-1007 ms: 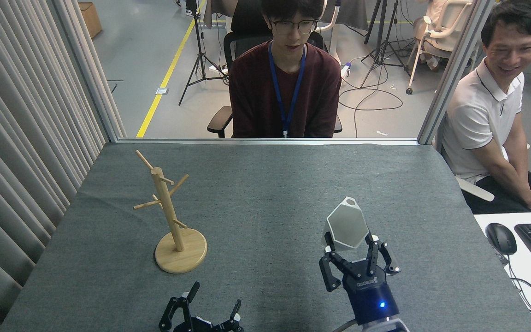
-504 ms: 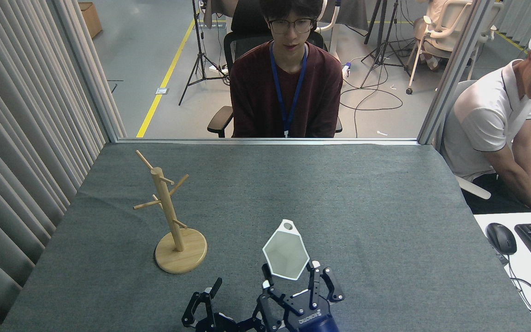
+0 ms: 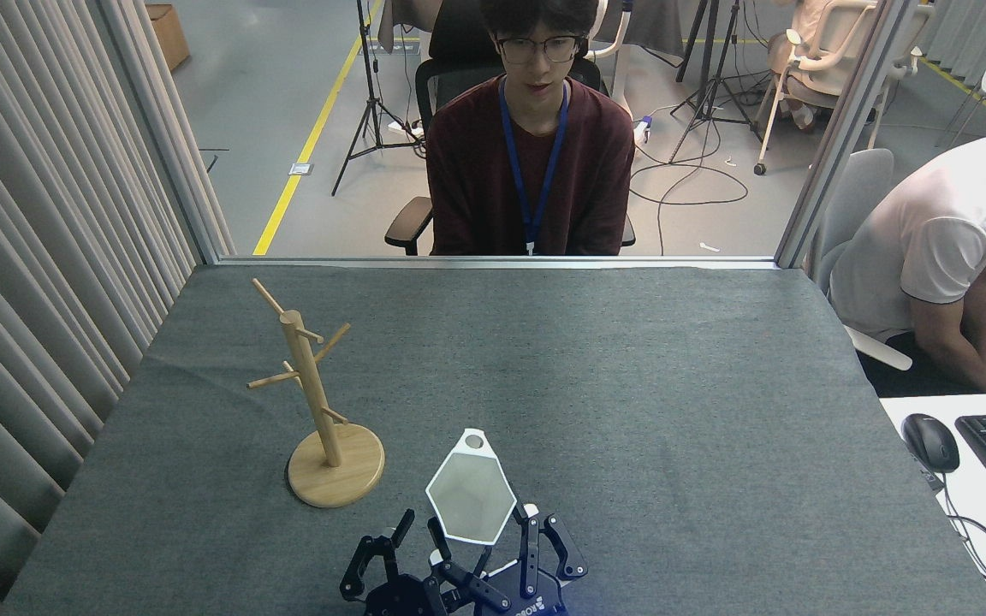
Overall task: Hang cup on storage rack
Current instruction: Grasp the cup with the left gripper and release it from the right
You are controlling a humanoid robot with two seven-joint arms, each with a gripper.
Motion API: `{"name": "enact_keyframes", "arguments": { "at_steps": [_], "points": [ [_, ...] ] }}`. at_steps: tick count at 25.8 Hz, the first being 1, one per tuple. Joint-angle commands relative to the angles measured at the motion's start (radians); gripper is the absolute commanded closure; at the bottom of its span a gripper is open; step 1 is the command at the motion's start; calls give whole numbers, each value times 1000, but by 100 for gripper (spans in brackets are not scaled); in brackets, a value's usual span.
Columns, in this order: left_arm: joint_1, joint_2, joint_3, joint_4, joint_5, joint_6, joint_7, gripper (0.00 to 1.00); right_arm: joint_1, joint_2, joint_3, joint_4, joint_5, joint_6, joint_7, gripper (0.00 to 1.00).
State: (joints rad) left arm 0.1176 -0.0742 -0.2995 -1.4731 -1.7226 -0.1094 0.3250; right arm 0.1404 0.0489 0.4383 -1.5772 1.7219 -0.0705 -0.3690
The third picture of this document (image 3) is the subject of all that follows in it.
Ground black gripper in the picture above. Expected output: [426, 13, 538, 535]
[340, 509, 460, 616]
[427, 505, 588, 616]

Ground white hexagonal cup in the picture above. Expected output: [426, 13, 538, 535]
[425, 428, 517, 546]

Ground wooden cup rack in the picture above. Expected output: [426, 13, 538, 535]
[247, 278, 386, 509]

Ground grey felt table cloth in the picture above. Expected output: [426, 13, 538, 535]
[1, 265, 986, 616]

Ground black office chair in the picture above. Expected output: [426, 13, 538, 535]
[385, 0, 636, 256]

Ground black computer mouse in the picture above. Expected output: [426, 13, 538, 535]
[902, 413, 961, 474]

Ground black tripod stand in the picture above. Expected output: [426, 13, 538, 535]
[668, 0, 763, 165]
[332, 0, 425, 198]

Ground beige pleated curtain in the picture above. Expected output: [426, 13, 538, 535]
[0, 0, 235, 600]

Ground black framed glasses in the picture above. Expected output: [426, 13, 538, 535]
[495, 34, 586, 65]

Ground white moulded chair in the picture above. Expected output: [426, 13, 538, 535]
[814, 149, 913, 371]

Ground brown cardboard box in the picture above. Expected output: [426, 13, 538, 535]
[146, 4, 192, 72]

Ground person in white shirt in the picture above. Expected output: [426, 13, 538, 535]
[827, 128, 986, 396]

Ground white wheeled office chair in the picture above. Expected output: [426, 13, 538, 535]
[754, 0, 935, 176]

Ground silver frame rail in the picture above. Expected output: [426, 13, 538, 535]
[217, 255, 781, 271]

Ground blue lanyard with badge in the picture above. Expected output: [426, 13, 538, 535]
[497, 77, 571, 256]

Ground person with blue lanyard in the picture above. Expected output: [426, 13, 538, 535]
[425, 0, 638, 256]

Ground silver frame post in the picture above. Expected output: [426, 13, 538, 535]
[775, 0, 922, 270]

